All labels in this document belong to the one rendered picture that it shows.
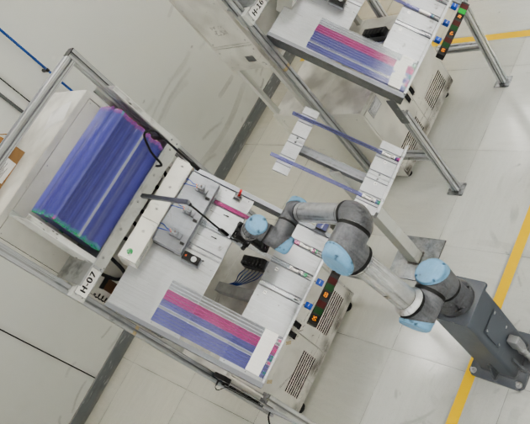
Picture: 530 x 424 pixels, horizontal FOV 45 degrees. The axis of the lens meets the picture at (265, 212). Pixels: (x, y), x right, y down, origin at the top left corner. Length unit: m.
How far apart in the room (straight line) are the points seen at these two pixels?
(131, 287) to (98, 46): 2.01
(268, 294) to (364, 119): 1.15
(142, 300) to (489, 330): 1.36
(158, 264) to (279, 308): 0.53
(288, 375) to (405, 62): 1.59
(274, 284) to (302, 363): 0.67
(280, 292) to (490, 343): 0.84
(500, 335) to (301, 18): 1.69
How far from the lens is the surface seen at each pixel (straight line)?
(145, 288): 2.65
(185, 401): 3.91
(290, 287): 2.65
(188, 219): 2.65
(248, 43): 3.25
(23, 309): 4.13
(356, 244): 2.03
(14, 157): 2.76
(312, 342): 3.21
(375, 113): 3.39
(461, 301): 2.43
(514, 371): 2.88
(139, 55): 4.40
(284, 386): 3.15
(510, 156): 3.55
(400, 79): 3.09
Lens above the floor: 2.59
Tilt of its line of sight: 38 degrees down
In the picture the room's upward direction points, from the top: 47 degrees counter-clockwise
